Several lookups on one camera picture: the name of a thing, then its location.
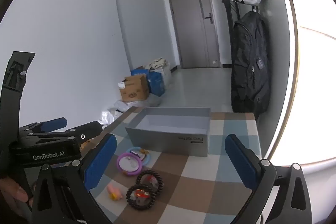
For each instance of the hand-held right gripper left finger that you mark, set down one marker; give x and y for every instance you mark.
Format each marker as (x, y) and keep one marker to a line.
(101, 161)

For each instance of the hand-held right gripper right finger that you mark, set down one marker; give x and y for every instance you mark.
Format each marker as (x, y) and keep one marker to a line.
(241, 163)

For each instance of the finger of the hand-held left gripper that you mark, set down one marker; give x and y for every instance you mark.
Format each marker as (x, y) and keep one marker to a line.
(53, 123)
(88, 130)

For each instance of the pink hair clip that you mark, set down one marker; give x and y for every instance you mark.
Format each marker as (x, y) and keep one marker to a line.
(114, 191)

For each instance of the red ornament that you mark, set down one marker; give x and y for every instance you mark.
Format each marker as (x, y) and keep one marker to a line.
(149, 178)

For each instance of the red hair clip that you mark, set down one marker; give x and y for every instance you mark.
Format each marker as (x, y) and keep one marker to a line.
(141, 193)

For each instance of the grey cardboard box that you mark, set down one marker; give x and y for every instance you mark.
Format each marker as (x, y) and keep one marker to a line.
(168, 142)

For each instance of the person's left hand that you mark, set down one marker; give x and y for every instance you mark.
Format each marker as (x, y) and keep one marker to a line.
(15, 193)

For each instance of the white plastic bags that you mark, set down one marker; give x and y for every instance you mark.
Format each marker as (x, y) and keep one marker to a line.
(115, 111)

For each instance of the checked tablecloth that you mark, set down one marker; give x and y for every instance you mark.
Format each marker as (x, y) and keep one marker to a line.
(204, 182)

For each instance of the brown cardboard box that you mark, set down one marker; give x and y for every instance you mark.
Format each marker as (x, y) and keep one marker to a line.
(134, 90)

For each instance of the grey plastic bag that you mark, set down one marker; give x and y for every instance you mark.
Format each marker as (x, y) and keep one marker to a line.
(151, 100)

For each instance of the blue carton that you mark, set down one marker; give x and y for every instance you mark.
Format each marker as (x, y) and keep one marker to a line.
(139, 72)
(157, 83)

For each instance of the black backpack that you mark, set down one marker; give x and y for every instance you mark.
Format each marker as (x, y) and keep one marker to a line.
(249, 69)

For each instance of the white sack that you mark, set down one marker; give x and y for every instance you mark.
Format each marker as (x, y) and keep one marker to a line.
(160, 64)

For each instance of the grey door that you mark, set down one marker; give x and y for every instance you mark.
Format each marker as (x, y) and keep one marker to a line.
(191, 29)

